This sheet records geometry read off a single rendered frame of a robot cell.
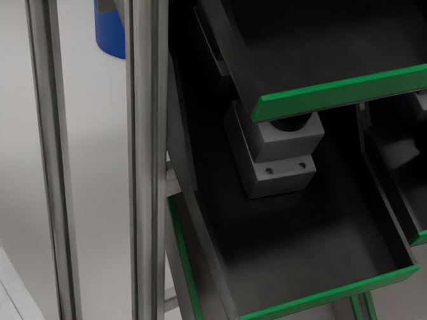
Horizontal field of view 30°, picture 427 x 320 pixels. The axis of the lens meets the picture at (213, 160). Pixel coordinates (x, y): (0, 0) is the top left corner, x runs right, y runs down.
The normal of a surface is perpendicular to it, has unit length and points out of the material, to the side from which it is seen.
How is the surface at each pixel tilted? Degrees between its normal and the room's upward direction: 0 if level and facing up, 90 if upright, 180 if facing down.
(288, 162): 25
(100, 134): 0
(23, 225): 0
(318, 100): 115
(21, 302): 0
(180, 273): 90
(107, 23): 90
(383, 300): 45
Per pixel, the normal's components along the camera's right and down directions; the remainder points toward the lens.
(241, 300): 0.21, -0.47
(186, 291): -0.92, 0.20
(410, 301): 0.30, -0.15
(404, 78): 0.33, 0.86
